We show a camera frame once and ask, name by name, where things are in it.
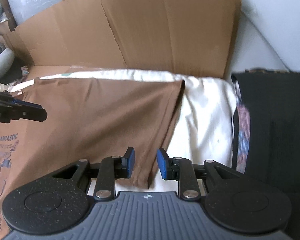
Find brown t-shirt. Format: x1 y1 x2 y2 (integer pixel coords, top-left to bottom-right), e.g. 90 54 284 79
0 78 185 239

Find black cloth under pillow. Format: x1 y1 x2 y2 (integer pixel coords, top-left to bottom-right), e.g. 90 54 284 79
0 57 29 86

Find cream bear print bedsheet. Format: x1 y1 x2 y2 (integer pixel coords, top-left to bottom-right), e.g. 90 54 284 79
11 70 236 191

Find folded black garment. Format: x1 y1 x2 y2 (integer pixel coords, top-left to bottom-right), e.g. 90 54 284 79
231 69 300 239

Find flattened cardboard box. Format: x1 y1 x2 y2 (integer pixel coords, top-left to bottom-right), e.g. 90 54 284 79
4 0 241 78

